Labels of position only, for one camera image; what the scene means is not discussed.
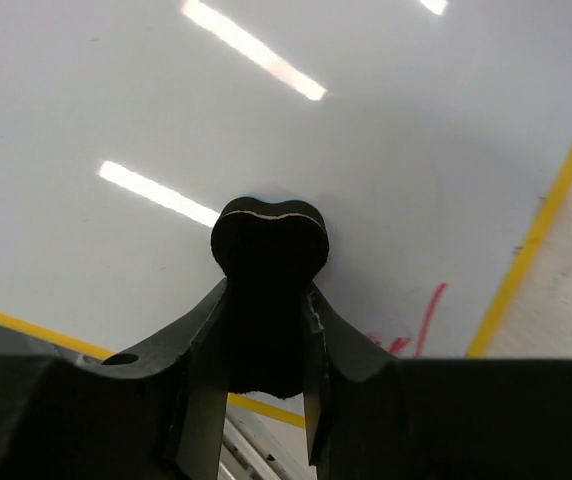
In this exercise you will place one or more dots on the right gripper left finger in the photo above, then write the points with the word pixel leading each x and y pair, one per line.
pixel 153 411

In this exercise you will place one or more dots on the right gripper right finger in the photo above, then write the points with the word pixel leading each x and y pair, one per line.
pixel 371 415

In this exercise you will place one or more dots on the black bone-shaped eraser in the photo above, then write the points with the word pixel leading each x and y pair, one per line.
pixel 269 254

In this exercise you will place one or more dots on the yellow framed whiteboard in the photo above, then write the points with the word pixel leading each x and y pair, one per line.
pixel 435 137

